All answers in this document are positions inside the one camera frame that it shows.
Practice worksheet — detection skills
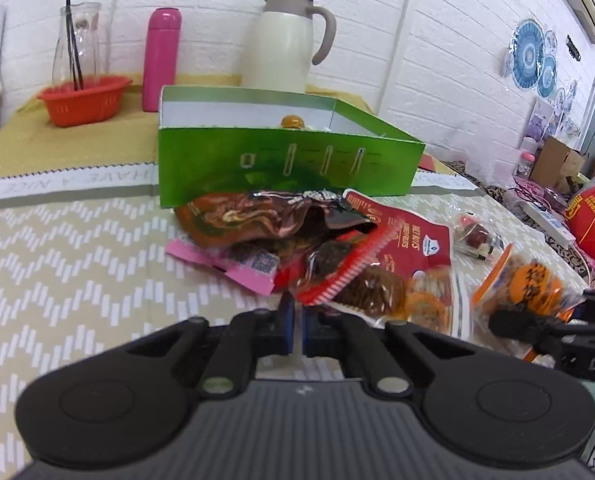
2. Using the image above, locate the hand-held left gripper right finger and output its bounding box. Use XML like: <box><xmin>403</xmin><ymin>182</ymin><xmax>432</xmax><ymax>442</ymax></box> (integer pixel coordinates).
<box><xmin>301</xmin><ymin>304</ymin><xmax>483</xmax><ymax>401</ymax></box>

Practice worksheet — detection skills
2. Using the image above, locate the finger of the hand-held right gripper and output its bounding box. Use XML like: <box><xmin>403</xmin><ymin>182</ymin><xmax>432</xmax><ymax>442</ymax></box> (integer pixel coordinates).
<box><xmin>488</xmin><ymin>309</ymin><xmax>583</xmax><ymax>344</ymax></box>

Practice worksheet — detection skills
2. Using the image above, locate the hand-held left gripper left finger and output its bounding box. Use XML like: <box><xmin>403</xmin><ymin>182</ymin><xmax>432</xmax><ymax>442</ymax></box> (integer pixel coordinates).
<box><xmin>122</xmin><ymin>292</ymin><xmax>296</xmax><ymax>399</ymax></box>

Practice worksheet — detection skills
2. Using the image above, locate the red-edged clear snack packet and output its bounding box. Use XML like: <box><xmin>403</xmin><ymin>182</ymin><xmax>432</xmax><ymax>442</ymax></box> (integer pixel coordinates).
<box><xmin>290</xmin><ymin>220</ymin><xmax>403</xmax><ymax>311</ymax></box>

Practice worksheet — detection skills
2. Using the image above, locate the small red candy packet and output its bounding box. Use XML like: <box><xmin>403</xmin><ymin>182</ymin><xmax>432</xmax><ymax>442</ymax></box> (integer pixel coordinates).
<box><xmin>452</xmin><ymin>211</ymin><xmax>505</xmax><ymax>263</ymax></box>

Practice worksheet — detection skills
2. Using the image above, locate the large brown snack packet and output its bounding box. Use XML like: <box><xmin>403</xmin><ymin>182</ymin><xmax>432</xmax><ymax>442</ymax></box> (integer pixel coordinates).
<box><xmin>174</xmin><ymin>189</ymin><xmax>375</xmax><ymax>251</ymax></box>

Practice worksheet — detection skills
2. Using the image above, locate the red snack packet clear window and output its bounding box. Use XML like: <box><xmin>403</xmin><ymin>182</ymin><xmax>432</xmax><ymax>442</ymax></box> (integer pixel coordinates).
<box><xmin>335</xmin><ymin>187</ymin><xmax>473</xmax><ymax>341</ymax></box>

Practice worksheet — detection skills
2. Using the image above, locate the green cardboard box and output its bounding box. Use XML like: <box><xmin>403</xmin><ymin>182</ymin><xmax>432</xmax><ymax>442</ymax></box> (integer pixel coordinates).
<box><xmin>158</xmin><ymin>85</ymin><xmax>427</xmax><ymax>209</ymax></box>

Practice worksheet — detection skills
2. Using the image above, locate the white power strip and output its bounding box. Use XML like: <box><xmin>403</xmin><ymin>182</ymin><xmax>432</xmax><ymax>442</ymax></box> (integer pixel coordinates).
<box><xmin>520</xmin><ymin>200</ymin><xmax>575</xmax><ymax>246</ymax></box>

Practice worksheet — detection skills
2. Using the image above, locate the brown cardboard box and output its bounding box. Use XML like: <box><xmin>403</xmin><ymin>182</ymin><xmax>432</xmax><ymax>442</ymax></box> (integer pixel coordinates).
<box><xmin>530</xmin><ymin>136</ymin><xmax>585</xmax><ymax>191</ymax></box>

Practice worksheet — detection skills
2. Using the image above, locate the beige chevron tablecloth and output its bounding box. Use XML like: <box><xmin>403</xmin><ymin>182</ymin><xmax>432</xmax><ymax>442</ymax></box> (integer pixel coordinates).
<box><xmin>0</xmin><ymin>160</ymin><xmax>595</xmax><ymax>480</ymax></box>

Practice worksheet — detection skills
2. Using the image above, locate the cream thermos jug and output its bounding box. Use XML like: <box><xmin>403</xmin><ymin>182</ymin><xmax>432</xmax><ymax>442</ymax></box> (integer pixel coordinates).
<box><xmin>241</xmin><ymin>0</ymin><xmax>337</xmax><ymax>95</ymax></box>

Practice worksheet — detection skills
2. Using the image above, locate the pink bottle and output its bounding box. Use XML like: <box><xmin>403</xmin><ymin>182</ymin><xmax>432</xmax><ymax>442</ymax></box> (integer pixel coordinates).
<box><xmin>142</xmin><ymin>7</ymin><xmax>182</xmax><ymax>113</ymax></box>

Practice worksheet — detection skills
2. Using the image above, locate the red plastic basket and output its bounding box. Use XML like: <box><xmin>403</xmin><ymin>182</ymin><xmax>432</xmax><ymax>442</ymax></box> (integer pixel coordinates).
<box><xmin>38</xmin><ymin>75</ymin><xmax>133</xmax><ymax>128</ymax></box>

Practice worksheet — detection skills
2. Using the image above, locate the black stick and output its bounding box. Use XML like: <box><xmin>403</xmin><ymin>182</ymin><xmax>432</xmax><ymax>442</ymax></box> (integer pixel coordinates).
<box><xmin>68</xmin><ymin>5</ymin><xmax>85</xmax><ymax>90</ymax></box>
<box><xmin>65</xmin><ymin>0</ymin><xmax>81</xmax><ymax>89</ymax></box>

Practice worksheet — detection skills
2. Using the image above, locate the glass pitcher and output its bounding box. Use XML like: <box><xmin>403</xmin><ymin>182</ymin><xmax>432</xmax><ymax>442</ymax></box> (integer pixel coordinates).
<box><xmin>52</xmin><ymin>1</ymin><xmax>102</xmax><ymax>86</ymax></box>

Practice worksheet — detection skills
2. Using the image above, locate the purple wall picture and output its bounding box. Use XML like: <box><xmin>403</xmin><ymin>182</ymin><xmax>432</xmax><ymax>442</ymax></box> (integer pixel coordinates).
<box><xmin>525</xmin><ymin>97</ymin><xmax>563</xmax><ymax>141</ymax></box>

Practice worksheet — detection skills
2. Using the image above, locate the small blue round wall decoration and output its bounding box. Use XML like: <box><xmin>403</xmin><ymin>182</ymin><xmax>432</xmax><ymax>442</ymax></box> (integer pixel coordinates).
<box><xmin>536</xmin><ymin>55</ymin><xmax>558</xmax><ymax>100</ymax></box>

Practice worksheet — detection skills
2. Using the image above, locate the large blue round wall decoration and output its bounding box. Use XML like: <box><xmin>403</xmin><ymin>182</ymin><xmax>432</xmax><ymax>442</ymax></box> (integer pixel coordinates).
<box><xmin>507</xmin><ymin>17</ymin><xmax>545</xmax><ymax>91</ymax></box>

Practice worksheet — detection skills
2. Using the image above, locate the white wall pipe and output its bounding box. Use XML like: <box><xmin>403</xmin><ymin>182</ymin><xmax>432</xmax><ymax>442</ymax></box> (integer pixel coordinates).
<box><xmin>105</xmin><ymin>0</ymin><xmax>124</xmax><ymax>77</ymax></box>
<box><xmin>377</xmin><ymin>0</ymin><xmax>424</xmax><ymax>111</ymax></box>

